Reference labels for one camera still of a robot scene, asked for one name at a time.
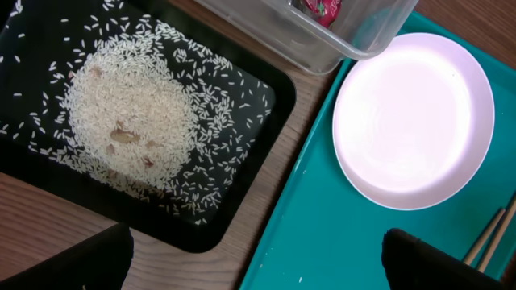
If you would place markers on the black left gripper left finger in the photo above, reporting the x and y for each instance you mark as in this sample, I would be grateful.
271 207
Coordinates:
100 262

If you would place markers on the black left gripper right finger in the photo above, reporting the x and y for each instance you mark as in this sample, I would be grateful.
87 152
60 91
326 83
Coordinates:
412 264

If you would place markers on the wooden chopstick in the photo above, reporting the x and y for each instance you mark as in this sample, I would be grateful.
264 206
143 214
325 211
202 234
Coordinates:
498 235
483 238

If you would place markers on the large pink plate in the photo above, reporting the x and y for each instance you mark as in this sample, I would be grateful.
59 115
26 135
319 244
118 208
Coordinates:
412 126

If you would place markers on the red snack wrapper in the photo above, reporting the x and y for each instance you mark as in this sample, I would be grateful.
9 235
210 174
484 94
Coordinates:
324 12

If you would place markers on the teal plastic tray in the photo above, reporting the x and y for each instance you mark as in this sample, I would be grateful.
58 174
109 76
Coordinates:
324 235

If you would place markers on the black tray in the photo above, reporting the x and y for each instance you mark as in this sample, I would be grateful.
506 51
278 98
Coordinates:
258 161

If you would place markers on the pile of rice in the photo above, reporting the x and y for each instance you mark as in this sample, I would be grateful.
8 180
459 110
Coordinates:
129 101

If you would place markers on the clear plastic bin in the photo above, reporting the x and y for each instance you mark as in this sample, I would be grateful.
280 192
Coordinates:
362 30

